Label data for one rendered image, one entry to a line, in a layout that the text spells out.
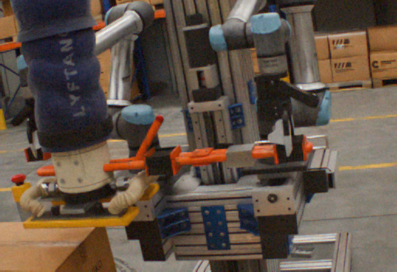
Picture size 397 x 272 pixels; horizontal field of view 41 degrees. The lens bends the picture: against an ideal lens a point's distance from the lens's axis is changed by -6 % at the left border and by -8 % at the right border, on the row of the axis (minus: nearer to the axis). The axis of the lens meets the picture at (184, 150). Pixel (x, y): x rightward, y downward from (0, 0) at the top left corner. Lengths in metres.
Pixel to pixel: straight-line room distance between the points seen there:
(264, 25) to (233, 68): 0.70
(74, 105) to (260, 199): 0.69
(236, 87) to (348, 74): 6.48
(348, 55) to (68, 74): 7.18
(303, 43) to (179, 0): 0.52
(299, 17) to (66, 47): 0.77
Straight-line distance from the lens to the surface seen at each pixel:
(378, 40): 8.96
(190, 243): 2.10
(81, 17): 1.51
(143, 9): 2.07
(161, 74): 10.48
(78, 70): 1.50
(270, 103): 1.41
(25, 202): 1.65
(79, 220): 1.55
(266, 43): 1.38
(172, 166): 1.50
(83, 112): 1.51
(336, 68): 8.49
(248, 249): 2.05
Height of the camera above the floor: 1.61
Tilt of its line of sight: 15 degrees down
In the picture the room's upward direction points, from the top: 10 degrees counter-clockwise
